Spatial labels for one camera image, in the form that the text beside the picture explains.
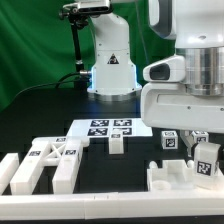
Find green backdrop curtain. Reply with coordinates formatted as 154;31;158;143
0;0;174;111

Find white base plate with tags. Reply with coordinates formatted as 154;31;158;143
67;118;153;138

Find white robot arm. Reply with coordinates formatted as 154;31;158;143
88;0;224;133

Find black camera stand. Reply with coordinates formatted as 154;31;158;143
59;9;88;90

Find white tagged cube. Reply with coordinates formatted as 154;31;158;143
191;131;209;143
161;130;178;149

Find white chair seat part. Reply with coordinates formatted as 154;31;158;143
147;160;224;191

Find white U-shaped obstacle fence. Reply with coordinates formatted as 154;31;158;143
0;153;224;220

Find black cables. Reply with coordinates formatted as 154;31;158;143
13;73;88;99

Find white tagged cube left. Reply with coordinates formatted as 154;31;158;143
161;130;178;149

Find white tagged cube right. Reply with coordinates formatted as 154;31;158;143
191;131;209;143

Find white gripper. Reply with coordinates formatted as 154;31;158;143
140;55;224;157

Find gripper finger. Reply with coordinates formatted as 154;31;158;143
218;145;224;167

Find white chair back frame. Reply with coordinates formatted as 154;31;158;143
10;137;90;195

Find camera on stand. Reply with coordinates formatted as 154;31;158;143
63;0;110;14

